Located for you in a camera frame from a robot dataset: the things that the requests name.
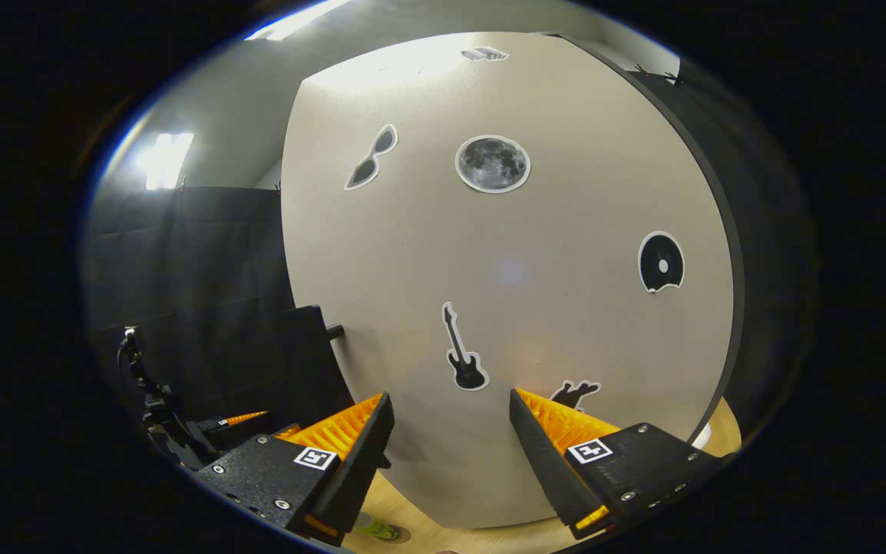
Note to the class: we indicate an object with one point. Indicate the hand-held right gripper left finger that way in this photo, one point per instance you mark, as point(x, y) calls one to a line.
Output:
point(358, 469)

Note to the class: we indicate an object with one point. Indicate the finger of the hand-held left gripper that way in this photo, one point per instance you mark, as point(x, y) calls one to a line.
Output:
point(247, 425)

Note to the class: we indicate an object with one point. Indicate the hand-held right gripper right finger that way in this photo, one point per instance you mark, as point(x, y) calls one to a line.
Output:
point(547, 462)

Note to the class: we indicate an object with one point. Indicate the green bottle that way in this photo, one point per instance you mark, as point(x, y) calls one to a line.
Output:
point(378, 529)

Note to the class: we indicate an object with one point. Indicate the beige cabinet door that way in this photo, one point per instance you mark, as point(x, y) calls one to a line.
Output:
point(551, 308)

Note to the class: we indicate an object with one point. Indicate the dark grey cabinet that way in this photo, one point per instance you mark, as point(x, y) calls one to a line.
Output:
point(739, 308)

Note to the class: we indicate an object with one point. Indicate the black backdrop cloth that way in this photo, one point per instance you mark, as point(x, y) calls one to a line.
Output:
point(181, 269)

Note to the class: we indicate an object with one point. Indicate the white round object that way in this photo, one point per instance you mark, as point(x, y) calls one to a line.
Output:
point(702, 436)

